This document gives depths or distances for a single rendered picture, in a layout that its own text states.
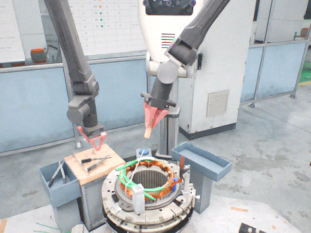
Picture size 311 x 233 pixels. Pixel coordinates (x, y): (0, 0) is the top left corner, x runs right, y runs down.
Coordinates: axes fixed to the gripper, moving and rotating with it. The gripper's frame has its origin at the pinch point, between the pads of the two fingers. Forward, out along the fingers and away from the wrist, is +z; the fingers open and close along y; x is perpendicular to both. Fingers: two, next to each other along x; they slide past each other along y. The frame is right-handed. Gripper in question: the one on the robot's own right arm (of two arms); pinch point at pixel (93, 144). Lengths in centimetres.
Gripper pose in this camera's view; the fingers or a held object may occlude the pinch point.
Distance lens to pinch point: 101.5
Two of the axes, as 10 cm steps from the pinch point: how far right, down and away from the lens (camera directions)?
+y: 6.0, 3.5, -7.2
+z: 0.1, 8.9, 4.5
